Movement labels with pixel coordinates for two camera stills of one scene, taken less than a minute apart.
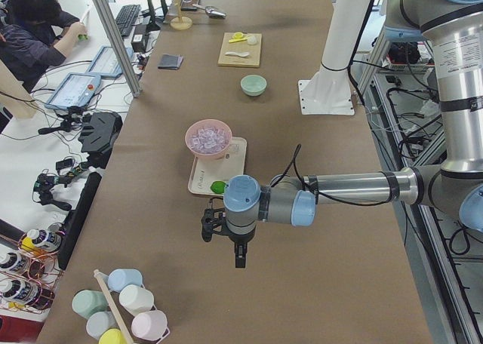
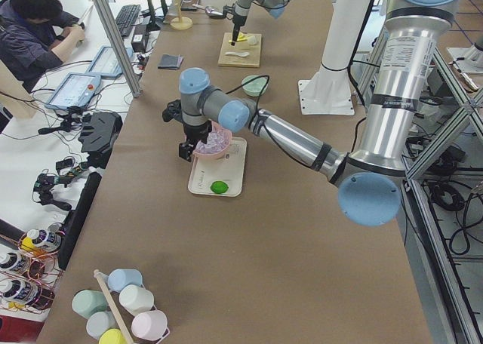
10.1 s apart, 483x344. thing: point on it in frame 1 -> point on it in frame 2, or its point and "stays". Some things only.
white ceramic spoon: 244,53 stays
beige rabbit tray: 206,170 stays
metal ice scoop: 212,11 stays
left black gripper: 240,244 -> 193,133
